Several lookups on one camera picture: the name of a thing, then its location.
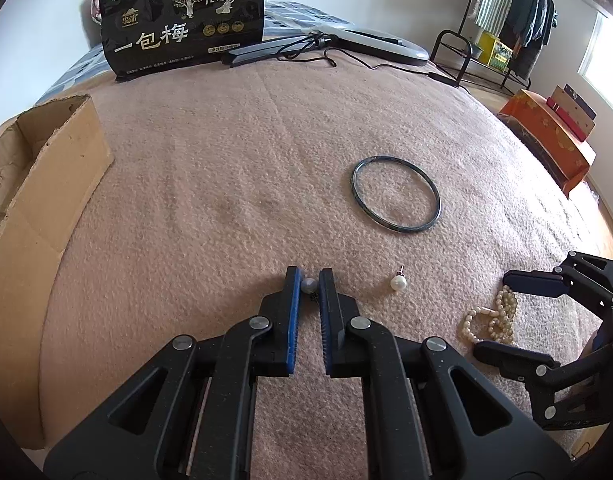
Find yellow green box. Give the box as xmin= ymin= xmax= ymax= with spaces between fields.
xmin=477 ymin=31 xmax=513 ymax=71

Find grey folded tripod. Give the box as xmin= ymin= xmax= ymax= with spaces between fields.
xmin=222 ymin=31 xmax=332 ymax=68

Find cardboard box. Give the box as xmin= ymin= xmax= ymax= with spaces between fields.
xmin=0 ymin=94 xmax=116 ymax=451

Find orange cloth covered box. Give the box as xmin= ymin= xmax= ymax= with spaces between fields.
xmin=497 ymin=89 xmax=597 ymax=198

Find black ring light cable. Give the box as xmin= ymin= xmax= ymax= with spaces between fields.
xmin=281 ymin=35 xmax=470 ymax=93

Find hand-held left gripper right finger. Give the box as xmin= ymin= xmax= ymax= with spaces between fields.
xmin=318 ymin=268 xmax=572 ymax=480

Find black metal clothes rack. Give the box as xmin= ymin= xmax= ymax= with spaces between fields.
xmin=431 ymin=0 xmax=557 ymax=96

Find bright window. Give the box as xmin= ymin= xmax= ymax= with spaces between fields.
xmin=581 ymin=0 xmax=613 ymax=126

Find black printed snack bag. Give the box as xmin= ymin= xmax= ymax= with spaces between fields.
xmin=99 ymin=0 xmax=266 ymax=82

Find stack of books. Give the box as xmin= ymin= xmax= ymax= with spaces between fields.
xmin=545 ymin=84 xmax=596 ymax=142

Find dark hanging clothes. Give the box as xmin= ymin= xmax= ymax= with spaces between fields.
xmin=501 ymin=0 xmax=558 ymax=78

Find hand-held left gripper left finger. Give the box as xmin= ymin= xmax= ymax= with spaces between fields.
xmin=42 ymin=266 xmax=303 ymax=480

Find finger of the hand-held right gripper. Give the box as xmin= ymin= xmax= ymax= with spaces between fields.
xmin=503 ymin=251 xmax=613 ymax=318
xmin=474 ymin=339 xmax=613 ymax=426

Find dark green bangle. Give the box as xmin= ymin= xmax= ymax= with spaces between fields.
xmin=351 ymin=155 xmax=442 ymax=234

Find cream pearl strand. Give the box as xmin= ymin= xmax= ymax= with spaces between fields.
xmin=459 ymin=285 xmax=520 ymax=347

